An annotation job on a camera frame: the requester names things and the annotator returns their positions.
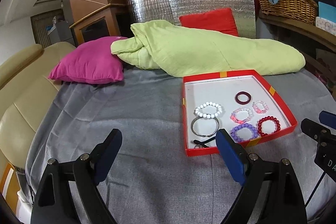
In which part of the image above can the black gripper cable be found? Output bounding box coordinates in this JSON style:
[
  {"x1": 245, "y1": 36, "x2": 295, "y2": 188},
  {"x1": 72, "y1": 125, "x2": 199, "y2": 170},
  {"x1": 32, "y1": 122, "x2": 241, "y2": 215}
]
[{"x1": 304, "y1": 172, "x2": 328, "y2": 208}]

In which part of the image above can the silver metal bangle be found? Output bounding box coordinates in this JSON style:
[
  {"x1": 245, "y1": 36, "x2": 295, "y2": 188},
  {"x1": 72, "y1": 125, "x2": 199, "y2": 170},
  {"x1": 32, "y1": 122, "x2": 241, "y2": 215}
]
[{"x1": 190, "y1": 117, "x2": 220, "y2": 138}]

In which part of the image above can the dark maroon hair ring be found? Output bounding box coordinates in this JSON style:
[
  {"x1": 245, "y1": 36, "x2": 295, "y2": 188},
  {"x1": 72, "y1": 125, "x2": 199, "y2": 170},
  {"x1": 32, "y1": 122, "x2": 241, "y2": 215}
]
[{"x1": 235, "y1": 91, "x2": 253, "y2": 106}]

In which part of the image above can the light blue box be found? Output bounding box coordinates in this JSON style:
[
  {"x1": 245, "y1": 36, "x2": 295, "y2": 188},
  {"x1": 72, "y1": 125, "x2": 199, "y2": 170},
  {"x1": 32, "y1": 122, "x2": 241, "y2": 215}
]
[{"x1": 318, "y1": 2, "x2": 336, "y2": 23}]

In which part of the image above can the pink white bead bracelet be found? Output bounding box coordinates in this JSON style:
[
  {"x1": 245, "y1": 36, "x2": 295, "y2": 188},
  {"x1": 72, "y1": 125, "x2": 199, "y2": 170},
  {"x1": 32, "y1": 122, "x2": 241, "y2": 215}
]
[{"x1": 230, "y1": 107, "x2": 255, "y2": 125}]

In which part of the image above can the wicker basket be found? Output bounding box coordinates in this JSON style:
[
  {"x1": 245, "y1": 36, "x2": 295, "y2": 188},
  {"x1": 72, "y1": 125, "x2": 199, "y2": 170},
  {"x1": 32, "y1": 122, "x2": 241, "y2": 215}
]
[{"x1": 259, "y1": 0, "x2": 318, "y2": 25}]

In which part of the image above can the magenta pillow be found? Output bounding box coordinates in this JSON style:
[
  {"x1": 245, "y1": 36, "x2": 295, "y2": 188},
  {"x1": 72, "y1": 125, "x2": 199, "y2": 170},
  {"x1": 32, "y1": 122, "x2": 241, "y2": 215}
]
[{"x1": 49, "y1": 36, "x2": 125, "y2": 84}]

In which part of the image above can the small red pillow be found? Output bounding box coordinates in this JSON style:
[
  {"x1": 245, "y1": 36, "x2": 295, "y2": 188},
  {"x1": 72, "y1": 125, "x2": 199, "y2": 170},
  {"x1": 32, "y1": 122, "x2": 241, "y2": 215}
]
[{"x1": 179, "y1": 7, "x2": 239, "y2": 36}]

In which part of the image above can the pale pink crystal bracelet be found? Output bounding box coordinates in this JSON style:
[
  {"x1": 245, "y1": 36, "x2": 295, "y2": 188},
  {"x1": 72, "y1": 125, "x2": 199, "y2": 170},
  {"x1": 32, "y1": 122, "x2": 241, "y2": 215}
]
[{"x1": 252, "y1": 100, "x2": 271, "y2": 114}]

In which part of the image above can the purple bead bracelet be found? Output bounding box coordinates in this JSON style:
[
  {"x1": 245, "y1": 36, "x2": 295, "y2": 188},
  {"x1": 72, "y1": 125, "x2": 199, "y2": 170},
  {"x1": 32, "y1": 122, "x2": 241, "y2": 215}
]
[{"x1": 230, "y1": 123, "x2": 259, "y2": 143}]

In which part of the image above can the red gift box lid tray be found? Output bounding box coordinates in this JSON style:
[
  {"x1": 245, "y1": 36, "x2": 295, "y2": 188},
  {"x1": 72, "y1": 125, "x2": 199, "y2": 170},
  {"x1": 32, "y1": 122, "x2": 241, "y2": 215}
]
[{"x1": 182, "y1": 70, "x2": 297, "y2": 156}]

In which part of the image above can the grey bed blanket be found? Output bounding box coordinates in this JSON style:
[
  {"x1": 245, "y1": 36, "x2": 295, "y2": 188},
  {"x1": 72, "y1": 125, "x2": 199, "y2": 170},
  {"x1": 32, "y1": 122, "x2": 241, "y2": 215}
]
[{"x1": 25, "y1": 68, "x2": 335, "y2": 223}]

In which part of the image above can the wooden shelf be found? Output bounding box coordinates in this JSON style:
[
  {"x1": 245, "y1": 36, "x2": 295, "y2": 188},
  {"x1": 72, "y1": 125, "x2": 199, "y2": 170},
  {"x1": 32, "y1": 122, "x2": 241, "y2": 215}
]
[{"x1": 258, "y1": 12, "x2": 335, "y2": 97}]

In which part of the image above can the green folded quilt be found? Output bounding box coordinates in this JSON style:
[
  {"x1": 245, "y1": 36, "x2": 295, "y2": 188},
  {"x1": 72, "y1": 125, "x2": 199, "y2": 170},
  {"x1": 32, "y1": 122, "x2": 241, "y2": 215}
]
[{"x1": 110, "y1": 20, "x2": 305, "y2": 77}]

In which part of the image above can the red bead bracelet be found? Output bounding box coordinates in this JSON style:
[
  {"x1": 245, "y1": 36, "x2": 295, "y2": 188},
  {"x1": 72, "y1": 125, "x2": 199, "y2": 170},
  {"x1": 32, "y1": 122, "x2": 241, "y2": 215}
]
[{"x1": 257, "y1": 115, "x2": 281, "y2": 138}]

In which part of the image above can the black hair tie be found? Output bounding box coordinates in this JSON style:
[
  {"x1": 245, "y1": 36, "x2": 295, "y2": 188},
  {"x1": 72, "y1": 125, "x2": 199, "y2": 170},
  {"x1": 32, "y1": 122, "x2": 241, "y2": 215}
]
[{"x1": 192, "y1": 136, "x2": 217, "y2": 148}]

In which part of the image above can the cream leather sofa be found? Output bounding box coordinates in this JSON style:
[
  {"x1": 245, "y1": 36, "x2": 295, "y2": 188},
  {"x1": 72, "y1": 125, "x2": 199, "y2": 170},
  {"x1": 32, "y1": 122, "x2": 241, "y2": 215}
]
[{"x1": 1, "y1": 42, "x2": 75, "y2": 168}]

